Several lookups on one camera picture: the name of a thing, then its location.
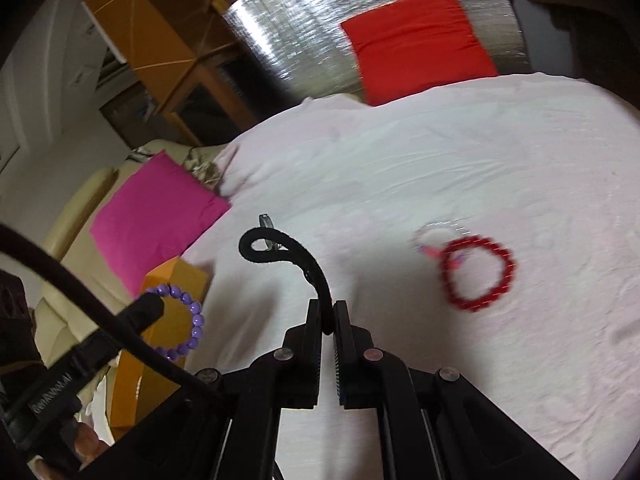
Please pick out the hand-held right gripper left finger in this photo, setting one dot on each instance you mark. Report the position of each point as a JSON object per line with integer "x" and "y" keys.
{"x": 313, "y": 360}

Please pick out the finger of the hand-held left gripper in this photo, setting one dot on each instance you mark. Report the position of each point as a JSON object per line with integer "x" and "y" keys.
{"x": 142, "y": 310}

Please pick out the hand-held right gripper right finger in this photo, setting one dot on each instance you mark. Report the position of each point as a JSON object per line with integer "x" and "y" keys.
{"x": 341, "y": 360}

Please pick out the black hair band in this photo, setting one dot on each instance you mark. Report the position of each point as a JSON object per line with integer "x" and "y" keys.
{"x": 307, "y": 265}

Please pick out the orange box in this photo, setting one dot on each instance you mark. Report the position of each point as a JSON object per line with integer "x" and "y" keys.
{"x": 172, "y": 280}

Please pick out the pink cloth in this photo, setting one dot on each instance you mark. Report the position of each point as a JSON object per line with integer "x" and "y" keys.
{"x": 155, "y": 210}

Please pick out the cream sofa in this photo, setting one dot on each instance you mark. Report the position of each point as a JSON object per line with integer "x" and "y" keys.
{"x": 75, "y": 210}

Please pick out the white bed sheet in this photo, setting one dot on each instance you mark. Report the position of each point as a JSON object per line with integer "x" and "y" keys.
{"x": 425, "y": 160}

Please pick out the wooden table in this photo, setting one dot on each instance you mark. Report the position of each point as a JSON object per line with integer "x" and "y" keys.
{"x": 145, "y": 25}

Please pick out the silver foil mat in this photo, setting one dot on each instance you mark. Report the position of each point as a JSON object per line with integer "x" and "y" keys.
{"x": 290, "y": 35}

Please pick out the red cushion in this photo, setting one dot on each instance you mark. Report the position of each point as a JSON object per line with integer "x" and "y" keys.
{"x": 420, "y": 40}

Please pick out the dark brown furniture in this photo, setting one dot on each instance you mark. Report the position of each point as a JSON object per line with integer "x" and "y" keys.
{"x": 575, "y": 15}

